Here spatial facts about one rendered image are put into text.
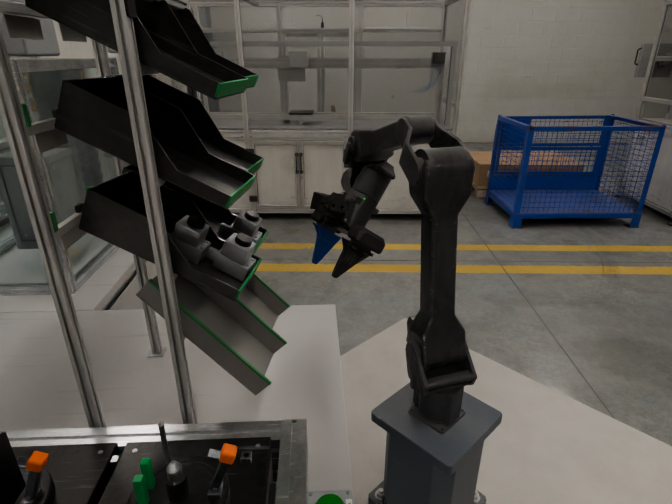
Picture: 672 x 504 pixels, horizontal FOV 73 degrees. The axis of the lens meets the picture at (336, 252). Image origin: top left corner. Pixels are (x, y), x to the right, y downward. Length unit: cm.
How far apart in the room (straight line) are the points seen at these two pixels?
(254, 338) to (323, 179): 369
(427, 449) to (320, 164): 400
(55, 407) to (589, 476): 109
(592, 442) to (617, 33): 933
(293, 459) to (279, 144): 390
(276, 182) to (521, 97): 599
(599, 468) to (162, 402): 89
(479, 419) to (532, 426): 34
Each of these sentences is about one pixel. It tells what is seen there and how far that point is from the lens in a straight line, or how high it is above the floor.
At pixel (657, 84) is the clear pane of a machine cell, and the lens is 609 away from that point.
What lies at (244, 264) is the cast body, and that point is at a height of 123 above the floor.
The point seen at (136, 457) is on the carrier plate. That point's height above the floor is 97.
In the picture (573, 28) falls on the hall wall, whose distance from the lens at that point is 977.
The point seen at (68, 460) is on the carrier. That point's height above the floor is 97.
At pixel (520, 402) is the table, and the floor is 86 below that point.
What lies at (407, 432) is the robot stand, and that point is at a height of 106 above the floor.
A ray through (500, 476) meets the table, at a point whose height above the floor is 86.
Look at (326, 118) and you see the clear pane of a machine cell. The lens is 447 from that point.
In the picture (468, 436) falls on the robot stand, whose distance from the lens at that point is 73.
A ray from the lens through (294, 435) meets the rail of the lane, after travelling 86.
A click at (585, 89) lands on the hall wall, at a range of 996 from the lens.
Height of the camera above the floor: 157
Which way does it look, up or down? 23 degrees down
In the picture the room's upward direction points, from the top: straight up
